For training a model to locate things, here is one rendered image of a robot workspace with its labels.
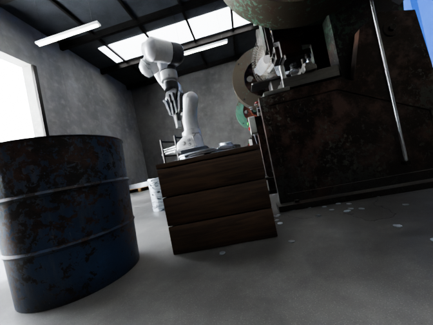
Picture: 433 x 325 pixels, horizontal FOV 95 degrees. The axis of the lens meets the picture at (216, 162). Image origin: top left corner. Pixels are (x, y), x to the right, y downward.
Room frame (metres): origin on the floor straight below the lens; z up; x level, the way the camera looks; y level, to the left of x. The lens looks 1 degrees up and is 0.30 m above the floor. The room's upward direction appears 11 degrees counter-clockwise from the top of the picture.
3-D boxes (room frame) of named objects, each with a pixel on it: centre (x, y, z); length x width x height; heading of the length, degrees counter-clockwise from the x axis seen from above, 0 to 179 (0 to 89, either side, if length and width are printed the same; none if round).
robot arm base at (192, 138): (1.43, 0.17, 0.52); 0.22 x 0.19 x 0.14; 87
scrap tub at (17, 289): (0.75, 0.56, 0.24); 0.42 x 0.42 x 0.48
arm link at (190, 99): (1.40, 0.11, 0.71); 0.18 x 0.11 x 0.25; 30
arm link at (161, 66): (0.98, 0.12, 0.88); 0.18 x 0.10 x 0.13; 35
